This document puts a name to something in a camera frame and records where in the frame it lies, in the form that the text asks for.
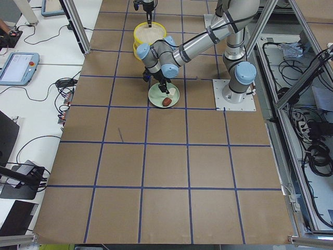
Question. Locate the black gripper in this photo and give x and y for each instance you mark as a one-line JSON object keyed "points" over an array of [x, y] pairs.
{"points": [[159, 76], [147, 5]]}

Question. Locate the white bun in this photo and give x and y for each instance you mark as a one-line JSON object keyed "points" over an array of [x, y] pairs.
{"points": [[172, 91]]}

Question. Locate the yellow top steamer layer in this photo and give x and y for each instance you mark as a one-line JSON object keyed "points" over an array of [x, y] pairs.
{"points": [[145, 34]]}

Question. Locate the yellow steamer layer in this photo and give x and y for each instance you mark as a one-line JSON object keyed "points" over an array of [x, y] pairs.
{"points": [[145, 34], [135, 46]]}

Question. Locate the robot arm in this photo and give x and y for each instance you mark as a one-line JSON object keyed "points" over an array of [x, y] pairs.
{"points": [[163, 59], [148, 8]]}

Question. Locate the yellow bottom steamer layer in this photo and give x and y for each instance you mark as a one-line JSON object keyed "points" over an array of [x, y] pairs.
{"points": [[135, 46]]}

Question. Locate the light green plate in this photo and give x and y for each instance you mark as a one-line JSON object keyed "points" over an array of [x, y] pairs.
{"points": [[156, 96]]}

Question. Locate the brown bun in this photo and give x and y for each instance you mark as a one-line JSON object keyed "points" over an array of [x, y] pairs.
{"points": [[166, 102]]}

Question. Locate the teach pendant with screen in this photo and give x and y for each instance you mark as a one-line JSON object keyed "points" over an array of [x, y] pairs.
{"points": [[19, 68]]}

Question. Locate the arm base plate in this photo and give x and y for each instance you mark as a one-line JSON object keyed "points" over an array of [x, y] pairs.
{"points": [[227, 100], [210, 20]]}

